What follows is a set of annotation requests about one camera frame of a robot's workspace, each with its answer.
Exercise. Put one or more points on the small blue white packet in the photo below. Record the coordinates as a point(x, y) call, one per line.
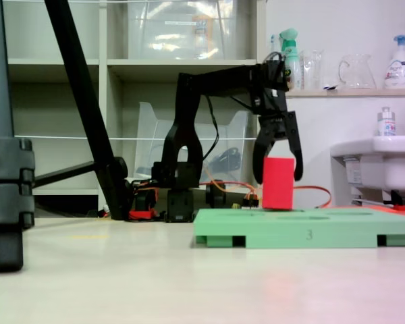
point(330, 87)

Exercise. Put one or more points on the black round clamp knob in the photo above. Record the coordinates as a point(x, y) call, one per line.
point(216, 195)

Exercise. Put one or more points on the white pump bottle blue cap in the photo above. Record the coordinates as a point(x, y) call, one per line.
point(400, 71)

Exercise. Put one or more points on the clear measuring beaker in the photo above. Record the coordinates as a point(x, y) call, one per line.
point(312, 71)

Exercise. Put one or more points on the blue white toothbrush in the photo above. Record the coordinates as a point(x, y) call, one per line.
point(272, 44)

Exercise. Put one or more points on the clear glass pitcher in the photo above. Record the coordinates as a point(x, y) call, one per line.
point(357, 72)

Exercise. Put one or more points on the black slanted tripod leg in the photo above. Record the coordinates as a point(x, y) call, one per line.
point(79, 87)

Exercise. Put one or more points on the green shape sorting board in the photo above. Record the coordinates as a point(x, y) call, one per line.
point(290, 229)

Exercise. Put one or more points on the small red black clamp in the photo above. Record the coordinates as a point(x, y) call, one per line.
point(401, 204)

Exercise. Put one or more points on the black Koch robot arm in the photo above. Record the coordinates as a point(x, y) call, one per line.
point(185, 128)

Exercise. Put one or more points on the green spray bottle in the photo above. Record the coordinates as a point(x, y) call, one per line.
point(292, 50)

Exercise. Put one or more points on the thin black tripod brace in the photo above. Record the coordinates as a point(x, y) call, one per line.
point(64, 173)

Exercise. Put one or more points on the beige shelf unit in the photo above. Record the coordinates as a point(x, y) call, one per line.
point(138, 67)

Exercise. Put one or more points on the red square block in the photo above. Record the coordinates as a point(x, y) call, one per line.
point(278, 182)

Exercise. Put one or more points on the small circuit board with connectors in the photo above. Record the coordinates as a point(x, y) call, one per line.
point(251, 201)

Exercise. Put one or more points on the red clamp at arm foot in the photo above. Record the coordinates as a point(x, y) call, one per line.
point(141, 214)

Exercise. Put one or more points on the white sink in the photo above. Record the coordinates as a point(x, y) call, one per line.
point(391, 162)

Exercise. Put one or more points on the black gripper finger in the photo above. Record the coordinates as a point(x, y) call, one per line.
point(295, 145)
point(261, 148)

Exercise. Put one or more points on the orange labelled packet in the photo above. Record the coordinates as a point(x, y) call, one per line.
point(202, 30)

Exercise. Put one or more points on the clear plastic storage box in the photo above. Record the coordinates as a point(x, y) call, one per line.
point(162, 33)

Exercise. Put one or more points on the small clear capped bottle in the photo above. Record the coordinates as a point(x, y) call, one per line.
point(386, 125)

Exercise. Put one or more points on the thick grey tripod leg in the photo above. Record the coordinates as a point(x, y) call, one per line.
point(1, 152)

